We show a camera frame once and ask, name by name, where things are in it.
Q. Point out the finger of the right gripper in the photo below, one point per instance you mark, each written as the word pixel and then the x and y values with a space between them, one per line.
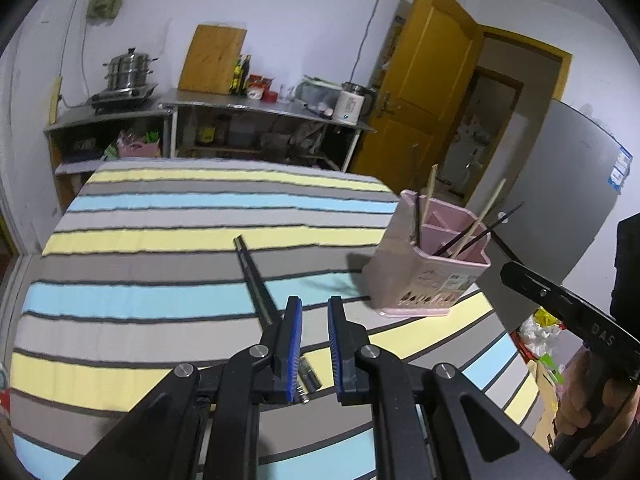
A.
pixel 533 286

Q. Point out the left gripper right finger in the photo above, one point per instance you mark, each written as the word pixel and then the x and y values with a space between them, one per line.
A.
pixel 346 339

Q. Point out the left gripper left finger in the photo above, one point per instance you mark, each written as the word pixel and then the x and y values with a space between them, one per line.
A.
pixel 286 350

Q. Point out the beige wooden chopstick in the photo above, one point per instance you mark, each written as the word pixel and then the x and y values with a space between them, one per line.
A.
pixel 455 251
pixel 429 191

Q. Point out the pink utensil holder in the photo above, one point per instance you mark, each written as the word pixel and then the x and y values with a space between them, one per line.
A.
pixel 405 280

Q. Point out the person's right hand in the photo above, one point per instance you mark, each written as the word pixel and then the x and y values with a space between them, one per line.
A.
pixel 573 414

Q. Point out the grey refrigerator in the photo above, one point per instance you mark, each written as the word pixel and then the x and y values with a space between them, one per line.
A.
pixel 558 203

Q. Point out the striped tablecloth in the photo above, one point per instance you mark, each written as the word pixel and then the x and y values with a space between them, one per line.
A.
pixel 140 274

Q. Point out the yellow wooden door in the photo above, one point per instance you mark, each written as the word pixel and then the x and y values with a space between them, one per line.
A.
pixel 421 92

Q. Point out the white electric kettle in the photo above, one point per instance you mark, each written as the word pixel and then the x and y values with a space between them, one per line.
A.
pixel 353 101

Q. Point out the grey plastic container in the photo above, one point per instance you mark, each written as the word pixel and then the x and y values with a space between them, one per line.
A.
pixel 318 95

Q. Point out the metal shelf table right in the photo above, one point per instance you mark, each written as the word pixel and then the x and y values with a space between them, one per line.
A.
pixel 207 125

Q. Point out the metal shelf table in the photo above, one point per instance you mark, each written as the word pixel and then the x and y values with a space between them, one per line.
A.
pixel 207 125
pixel 83 139

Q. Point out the pink storage basket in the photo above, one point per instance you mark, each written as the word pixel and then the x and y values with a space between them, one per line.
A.
pixel 138 150

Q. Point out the wooden cutting board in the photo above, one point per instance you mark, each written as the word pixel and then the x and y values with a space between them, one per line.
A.
pixel 211 59

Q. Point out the metal shelf table left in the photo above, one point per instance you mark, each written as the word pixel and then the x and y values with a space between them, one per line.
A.
pixel 83 139

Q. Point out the black induction cooker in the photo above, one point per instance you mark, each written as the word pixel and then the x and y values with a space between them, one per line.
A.
pixel 122 99

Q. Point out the stainless steel steamer pot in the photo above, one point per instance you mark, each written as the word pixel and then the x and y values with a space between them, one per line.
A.
pixel 128 70

